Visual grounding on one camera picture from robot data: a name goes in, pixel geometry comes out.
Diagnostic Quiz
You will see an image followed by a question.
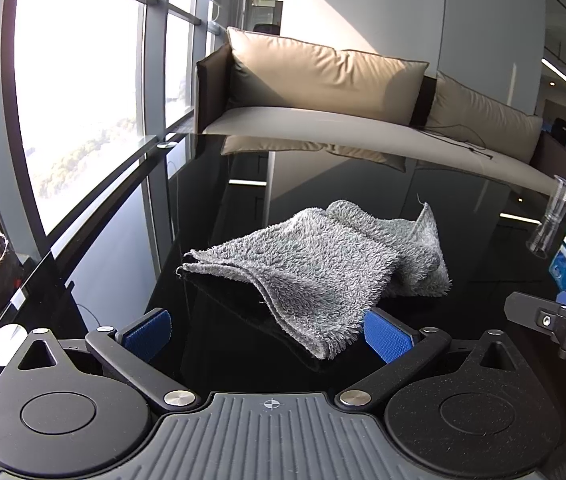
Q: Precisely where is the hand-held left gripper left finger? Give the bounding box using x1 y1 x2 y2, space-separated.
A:
17 308 200 415

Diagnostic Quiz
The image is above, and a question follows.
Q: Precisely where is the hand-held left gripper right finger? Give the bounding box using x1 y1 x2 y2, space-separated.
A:
335 308 526 413

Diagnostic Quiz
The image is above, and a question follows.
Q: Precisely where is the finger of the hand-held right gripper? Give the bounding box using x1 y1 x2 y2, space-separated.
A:
505 290 566 333

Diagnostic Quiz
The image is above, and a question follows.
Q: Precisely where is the grey fluffy towel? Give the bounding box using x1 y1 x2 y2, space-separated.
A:
175 199 452 361

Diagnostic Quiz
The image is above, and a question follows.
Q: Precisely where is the stack of clear plastic cups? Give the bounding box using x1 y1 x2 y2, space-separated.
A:
527 175 566 254

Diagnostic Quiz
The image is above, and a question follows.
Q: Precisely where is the black office chair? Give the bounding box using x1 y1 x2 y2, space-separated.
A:
549 117 566 150

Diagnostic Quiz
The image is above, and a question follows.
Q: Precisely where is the small beige sofa cushion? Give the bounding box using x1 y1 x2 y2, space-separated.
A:
425 71 544 164

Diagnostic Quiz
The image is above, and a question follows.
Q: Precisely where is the ceiling light strip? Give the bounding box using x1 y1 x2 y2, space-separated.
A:
541 57 566 94

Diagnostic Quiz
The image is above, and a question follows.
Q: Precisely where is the large beige sofa cushion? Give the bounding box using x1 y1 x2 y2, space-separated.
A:
225 26 430 127

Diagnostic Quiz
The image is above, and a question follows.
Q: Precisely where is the thin black cable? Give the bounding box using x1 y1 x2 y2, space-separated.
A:
412 121 494 161

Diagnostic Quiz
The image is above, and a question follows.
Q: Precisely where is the beige sofa with dark frame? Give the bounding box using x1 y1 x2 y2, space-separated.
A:
194 26 566 197

